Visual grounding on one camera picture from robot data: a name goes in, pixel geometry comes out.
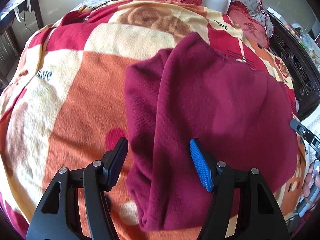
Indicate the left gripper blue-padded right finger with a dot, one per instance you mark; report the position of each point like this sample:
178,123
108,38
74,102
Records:
243,206

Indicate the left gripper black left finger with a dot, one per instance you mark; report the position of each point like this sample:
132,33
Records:
57,215

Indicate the maroon fleece garment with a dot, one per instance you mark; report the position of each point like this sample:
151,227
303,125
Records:
239,114

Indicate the person's right hand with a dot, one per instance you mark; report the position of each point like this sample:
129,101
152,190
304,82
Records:
309,181

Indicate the dark carved wooden headboard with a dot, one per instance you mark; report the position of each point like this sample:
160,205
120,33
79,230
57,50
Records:
303,71

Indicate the red orange cream blanket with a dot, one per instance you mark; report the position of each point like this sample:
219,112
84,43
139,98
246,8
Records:
65,105

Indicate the small red heart pillow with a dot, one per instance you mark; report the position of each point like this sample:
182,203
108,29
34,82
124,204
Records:
251,28

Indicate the white pillow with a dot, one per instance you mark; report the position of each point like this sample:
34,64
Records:
217,5

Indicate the dark wooden desk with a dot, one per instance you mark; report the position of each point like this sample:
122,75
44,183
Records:
13,22

